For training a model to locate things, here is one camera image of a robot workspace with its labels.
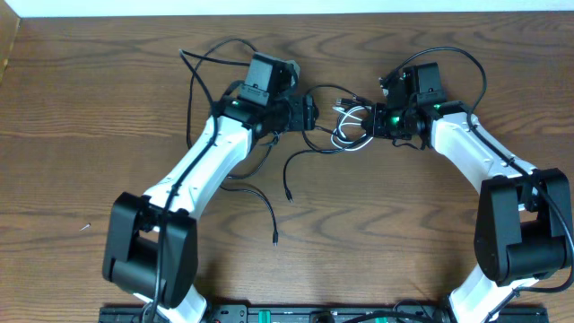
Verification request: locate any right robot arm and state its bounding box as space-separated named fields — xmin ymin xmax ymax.
xmin=362 ymin=63 xmax=573 ymax=322

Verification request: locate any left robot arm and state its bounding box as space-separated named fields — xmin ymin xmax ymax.
xmin=102 ymin=52 xmax=318 ymax=322

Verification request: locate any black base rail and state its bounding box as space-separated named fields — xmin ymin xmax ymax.
xmin=96 ymin=301 xmax=550 ymax=323

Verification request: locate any white usb cable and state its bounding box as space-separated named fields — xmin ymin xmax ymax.
xmin=329 ymin=103 xmax=375 ymax=152

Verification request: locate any short black cable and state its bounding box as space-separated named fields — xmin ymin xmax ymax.
xmin=282 ymin=83 xmax=376 ymax=203

